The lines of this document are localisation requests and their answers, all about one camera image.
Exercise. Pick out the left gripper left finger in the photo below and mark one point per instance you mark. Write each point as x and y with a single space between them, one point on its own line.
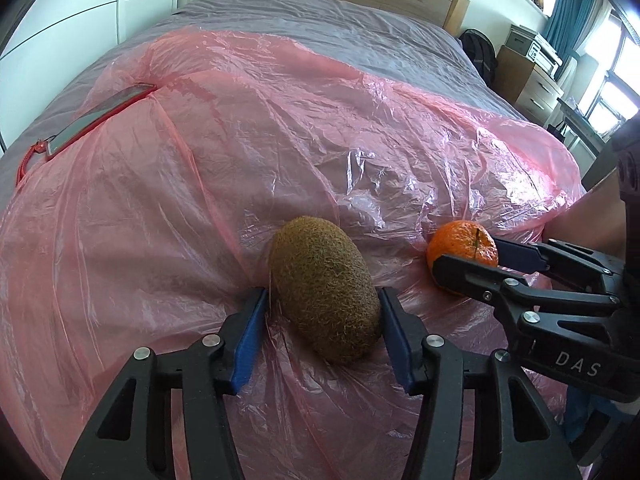
128 435

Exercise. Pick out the pink plastic sheet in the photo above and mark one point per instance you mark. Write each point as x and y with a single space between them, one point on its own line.
257 162

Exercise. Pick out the teal curtain right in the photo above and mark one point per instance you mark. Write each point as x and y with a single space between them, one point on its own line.
568 20

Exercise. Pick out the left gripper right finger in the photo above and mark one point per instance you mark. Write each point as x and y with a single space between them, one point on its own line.
515 435

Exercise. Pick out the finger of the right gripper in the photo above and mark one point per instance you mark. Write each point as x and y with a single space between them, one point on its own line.
575 267
526 311

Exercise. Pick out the black backpack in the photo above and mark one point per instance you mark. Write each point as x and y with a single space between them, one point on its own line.
480 51

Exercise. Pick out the wooden drawer cabinet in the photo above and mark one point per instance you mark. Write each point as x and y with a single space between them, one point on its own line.
526 86

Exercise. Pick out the round brown kiwi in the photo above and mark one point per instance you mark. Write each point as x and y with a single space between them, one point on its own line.
325 289

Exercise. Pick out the red cased smartphone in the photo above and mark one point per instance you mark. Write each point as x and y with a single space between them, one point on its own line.
52 146

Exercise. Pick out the white desk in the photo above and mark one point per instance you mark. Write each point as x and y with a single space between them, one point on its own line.
570 126

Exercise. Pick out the small stemmed tangerine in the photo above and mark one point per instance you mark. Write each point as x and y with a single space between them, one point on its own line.
464 239

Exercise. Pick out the grey purple bed cover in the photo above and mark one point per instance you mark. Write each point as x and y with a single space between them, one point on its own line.
378 42

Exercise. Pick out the white wardrobe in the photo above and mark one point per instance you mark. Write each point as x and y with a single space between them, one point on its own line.
85 0

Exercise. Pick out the grey printer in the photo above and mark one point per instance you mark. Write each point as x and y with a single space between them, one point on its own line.
533 46

